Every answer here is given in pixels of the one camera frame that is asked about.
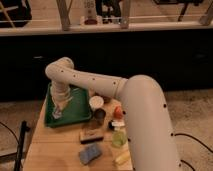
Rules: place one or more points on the black and white brush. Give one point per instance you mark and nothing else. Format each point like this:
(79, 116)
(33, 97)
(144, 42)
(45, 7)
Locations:
(113, 125)

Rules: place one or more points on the black pole stand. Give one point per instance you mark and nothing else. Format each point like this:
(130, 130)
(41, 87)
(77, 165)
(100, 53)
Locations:
(23, 130)

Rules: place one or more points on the white numbered sign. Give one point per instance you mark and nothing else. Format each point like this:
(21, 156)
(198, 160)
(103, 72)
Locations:
(89, 9)

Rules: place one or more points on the white paper cup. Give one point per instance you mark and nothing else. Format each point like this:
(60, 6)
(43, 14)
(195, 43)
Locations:
(96, 102)

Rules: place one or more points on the yellow corn toy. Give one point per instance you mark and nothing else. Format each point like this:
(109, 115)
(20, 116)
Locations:
(122, 158)

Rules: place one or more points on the blue grey sponge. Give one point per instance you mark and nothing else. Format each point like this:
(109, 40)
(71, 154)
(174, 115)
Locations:
(89, 153)

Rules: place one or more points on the dark red bowl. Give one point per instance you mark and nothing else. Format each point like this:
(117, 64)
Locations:
(107, 99)

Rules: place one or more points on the small light grey towel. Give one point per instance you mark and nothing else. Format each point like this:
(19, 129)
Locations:
(57, 113)

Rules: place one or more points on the orange red toy fruit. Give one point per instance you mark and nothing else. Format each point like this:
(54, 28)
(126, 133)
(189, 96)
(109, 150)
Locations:
(118, 112)

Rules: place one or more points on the dark metal cup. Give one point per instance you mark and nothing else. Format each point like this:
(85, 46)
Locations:
(99, 116)

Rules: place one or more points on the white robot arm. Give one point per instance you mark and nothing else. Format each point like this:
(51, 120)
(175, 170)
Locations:
(148, 125)

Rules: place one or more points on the wooden block with black base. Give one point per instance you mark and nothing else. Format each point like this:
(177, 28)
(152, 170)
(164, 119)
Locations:
(91, 132)

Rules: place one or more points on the green translucent cup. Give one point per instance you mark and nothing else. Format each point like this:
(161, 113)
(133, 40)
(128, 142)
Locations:
(118, 139)

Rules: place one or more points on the green plastic tray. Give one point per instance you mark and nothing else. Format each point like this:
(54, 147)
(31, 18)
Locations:
(77, 110)

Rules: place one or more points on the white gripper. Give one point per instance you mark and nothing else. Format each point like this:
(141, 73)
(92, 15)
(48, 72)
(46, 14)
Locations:
(60, 95)

